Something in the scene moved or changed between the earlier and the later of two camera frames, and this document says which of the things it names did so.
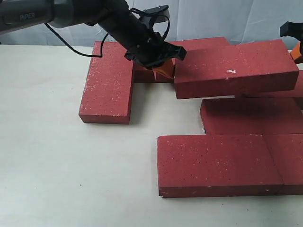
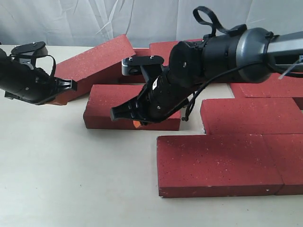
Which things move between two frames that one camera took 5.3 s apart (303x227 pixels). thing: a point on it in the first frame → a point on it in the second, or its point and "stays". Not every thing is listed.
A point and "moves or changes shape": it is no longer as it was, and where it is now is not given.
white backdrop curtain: x=237 y=20 stays
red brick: x=216 y=165 stays
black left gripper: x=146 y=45 → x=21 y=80
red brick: x=287 y=151 stays
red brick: x=107 y=94 → x=101 y=65
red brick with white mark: x=235 y=69 moves or changes shape
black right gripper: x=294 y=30 → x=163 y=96
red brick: x=253 y=116 stays
